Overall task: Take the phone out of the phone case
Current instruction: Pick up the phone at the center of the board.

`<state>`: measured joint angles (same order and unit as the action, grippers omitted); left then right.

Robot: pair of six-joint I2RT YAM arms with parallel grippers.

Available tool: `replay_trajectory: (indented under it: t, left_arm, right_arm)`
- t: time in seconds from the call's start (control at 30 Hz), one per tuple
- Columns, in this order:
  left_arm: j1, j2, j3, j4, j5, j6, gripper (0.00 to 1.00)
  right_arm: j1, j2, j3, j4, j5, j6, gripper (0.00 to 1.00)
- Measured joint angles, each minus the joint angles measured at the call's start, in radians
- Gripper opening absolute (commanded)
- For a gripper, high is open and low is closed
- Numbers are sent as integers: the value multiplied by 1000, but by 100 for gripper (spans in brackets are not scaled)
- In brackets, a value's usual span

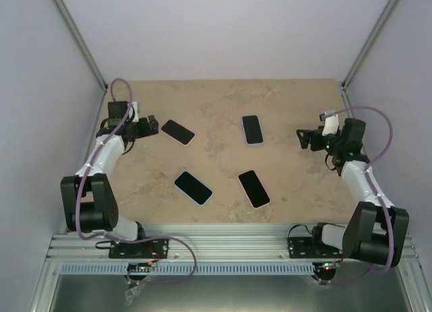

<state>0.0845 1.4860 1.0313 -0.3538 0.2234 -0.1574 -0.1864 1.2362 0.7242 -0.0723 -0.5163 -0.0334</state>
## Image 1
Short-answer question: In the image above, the lavender phone case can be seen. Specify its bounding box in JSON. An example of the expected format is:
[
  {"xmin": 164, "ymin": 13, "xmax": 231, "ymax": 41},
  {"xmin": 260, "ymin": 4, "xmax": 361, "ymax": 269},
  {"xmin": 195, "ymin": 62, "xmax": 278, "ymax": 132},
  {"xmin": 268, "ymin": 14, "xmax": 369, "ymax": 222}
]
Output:
[{"xmin": 241, "ymin": 115, "xmax": 265, "ymax": 146}]

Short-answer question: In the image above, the teal phone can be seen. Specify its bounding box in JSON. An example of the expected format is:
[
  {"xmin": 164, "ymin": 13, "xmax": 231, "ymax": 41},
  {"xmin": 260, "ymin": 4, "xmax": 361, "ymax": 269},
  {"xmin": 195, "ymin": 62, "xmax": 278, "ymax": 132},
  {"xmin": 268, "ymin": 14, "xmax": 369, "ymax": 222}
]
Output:
[{"xmin": 242, "ymin": 115, "xmax": 264, "ymax": 145}]

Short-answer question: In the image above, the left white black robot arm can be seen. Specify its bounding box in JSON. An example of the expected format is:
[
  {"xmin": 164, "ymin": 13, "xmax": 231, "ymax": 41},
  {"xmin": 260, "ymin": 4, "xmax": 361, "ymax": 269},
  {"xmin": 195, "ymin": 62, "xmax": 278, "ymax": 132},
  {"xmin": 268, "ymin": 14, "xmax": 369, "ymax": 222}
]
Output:
[{"xmin": 60, "ymin": 101, "xmax": 159, "ymax": 257}]

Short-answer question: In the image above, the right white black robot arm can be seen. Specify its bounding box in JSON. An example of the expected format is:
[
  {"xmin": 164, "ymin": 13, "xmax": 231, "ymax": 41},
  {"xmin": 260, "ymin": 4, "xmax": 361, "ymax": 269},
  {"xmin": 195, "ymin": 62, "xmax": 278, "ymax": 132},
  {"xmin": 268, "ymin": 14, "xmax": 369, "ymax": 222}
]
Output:
[{"xmin": 296, "ymin": 118, "xmax": 409, "ymax": 267}]

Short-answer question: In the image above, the phone in light blue case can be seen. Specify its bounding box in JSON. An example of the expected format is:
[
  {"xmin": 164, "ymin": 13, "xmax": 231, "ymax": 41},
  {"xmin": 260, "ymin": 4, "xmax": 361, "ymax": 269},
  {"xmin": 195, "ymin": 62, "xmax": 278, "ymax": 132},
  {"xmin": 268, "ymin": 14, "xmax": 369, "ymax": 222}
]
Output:
[{"xmin": 173, "ymin": 171, "xmax": 213, "ymax": 206}]

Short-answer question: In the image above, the phone in pale pink case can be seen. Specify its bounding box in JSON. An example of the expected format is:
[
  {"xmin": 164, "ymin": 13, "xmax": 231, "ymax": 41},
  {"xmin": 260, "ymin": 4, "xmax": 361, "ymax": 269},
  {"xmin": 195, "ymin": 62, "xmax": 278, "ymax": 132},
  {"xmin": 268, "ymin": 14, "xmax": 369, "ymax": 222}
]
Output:
[{"xmin": 238, "ymin": 170, "xmax": 271, "ymax": 209}]

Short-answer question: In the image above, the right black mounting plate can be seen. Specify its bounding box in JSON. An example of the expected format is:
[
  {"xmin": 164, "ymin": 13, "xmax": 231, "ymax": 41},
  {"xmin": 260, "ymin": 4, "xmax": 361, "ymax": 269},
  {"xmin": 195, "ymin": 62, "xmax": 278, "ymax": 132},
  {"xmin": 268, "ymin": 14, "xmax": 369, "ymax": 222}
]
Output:
[{"xmin": 287, "ymin": 236, "xmax": 342, "ymax": 259}]

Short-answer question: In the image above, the black mounting plate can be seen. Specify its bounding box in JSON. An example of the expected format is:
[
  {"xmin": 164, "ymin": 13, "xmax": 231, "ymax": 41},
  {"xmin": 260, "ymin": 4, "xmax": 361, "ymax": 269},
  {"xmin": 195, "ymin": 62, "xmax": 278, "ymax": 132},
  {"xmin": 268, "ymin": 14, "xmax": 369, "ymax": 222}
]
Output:
[
  {"xmin": 108, "ymin": 240, "xmax": 169, "ymax": 260},
  {"xmin": 287, "ymin": 236, "xmax": 342, "ymax": 259}
]

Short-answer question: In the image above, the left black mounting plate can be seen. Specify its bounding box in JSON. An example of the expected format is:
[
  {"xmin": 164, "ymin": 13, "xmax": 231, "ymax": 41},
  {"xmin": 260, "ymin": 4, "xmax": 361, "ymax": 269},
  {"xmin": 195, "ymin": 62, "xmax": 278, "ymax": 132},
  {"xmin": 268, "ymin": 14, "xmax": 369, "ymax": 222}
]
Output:
[{"xmin": 108, "ymin": 240, "xmax": 169, "ymax": 260}]

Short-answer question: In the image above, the right circuit board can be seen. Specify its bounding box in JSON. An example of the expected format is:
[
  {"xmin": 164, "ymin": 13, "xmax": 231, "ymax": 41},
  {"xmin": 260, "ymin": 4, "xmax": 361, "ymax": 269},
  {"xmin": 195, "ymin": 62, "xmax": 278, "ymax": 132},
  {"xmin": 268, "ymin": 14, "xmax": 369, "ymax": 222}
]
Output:
[{"xmin": 319, "ymin": 261, "xmax": 340, "ymax": 270}]

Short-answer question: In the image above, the circuit board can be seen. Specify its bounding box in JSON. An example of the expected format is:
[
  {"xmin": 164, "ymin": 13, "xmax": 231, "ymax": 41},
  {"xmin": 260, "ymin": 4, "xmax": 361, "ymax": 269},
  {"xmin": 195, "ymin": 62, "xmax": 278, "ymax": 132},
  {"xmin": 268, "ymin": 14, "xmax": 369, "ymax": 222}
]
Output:
[
  {"xmin": 319, "ymin": 261, "xmax": 340, "ymax": 270},
  {"xmin": 128, "ymin": 261, "xmax": 157, "ymax": 273}
]

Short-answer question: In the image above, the left circuit board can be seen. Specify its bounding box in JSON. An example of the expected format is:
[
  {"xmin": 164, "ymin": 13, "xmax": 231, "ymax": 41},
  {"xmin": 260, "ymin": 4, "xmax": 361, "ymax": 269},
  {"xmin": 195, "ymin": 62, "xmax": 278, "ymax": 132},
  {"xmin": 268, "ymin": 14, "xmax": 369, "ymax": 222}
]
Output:
[{"xmin": 128, "ymin": 261, "xmax": 157, "ymax": 273}]

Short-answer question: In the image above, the clear plastic bag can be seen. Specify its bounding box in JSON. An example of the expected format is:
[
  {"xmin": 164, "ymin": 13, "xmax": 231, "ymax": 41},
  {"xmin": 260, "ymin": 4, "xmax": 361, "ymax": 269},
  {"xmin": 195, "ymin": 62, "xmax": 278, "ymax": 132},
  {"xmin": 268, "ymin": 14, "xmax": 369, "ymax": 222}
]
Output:
[{"xmin": 124, "ymin": 284, "xmax": 145, "ymax": 306}]

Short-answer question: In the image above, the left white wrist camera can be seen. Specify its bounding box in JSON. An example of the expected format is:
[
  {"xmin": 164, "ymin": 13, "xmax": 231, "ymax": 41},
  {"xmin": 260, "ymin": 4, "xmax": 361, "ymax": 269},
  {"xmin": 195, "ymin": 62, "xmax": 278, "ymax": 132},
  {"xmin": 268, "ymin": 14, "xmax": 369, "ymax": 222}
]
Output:
[{"xmin": 129, "ymin": 101, "xmax": 139, "ymax": 123}]

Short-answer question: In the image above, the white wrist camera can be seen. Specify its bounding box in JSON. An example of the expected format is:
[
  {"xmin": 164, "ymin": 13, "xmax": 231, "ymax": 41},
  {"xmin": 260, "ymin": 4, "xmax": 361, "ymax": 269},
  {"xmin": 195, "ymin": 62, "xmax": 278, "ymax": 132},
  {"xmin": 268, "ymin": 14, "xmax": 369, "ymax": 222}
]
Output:
[
  {"xmin": 319, "ymin": 110, "xmax": 339, "ymax": 136},
  {"xmin": 129, "ymin": 101, "xmax": 139, "ymax": 123}
]

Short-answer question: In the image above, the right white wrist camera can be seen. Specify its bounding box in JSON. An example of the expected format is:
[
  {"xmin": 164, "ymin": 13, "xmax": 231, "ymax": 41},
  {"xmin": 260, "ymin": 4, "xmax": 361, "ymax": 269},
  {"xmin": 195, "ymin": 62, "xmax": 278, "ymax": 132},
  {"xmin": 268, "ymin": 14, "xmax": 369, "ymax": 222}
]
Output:
[{"xmin": 319, "ymin": 110, "xmax": 339, "ymax": 136}]

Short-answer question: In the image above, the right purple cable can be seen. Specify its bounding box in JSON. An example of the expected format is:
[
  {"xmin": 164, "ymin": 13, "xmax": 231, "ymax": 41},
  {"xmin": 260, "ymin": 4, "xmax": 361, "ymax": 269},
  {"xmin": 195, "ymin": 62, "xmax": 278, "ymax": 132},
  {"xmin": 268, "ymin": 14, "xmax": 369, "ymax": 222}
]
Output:
[{"xmin": 312, "ymin": 105, "xmax": 395, "ymax": 286}]

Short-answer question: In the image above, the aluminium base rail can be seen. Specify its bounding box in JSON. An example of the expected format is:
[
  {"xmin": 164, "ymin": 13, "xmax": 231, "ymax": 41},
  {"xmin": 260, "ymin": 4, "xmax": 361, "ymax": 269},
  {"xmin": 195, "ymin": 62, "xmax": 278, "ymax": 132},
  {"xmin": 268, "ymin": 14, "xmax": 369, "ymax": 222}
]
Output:
[{"xmin": 47, "ymin": 223, "xmax": 418, "ymax": 263}]

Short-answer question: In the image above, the grey slotted cable duct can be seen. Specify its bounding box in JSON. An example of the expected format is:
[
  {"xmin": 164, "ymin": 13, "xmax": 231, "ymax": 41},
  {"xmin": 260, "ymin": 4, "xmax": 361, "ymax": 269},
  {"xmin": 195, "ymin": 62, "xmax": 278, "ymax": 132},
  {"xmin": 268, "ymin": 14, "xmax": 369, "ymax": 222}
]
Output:
[{"xmin": 61, "ymin": 261, "xmax": 315, "ymax": 276}]

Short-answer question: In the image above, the right aluminium frame post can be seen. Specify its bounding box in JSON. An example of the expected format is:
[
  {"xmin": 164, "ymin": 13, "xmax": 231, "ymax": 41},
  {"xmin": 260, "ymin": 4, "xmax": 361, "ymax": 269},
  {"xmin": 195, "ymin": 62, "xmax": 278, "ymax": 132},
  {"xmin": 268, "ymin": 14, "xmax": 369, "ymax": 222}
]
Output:
[{"xmin": 340, "ymin": 0, "xmax": 401, "ymax": 91}]

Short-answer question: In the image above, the aluminium frame post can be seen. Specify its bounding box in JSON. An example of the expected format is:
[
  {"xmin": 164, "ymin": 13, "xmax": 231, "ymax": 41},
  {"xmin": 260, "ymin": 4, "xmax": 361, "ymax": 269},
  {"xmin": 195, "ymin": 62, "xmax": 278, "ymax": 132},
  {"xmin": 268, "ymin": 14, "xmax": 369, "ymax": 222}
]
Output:
[
  {"xmin": 340, "ymin": 0, "xmax": 401, "ymax": 91},
  {"xmin": 52, "ymin": 0, "xmax": 107, "ymax": 91}
]

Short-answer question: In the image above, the left aluminium frame post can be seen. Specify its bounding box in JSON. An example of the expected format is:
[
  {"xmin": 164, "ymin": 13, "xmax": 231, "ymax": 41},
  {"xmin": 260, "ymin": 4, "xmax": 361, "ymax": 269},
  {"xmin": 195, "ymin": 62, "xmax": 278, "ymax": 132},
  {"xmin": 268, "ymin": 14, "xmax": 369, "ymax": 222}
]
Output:
[{"xmin": 52, "ymin": 0, "xmax": 107, "ymax": 91}]

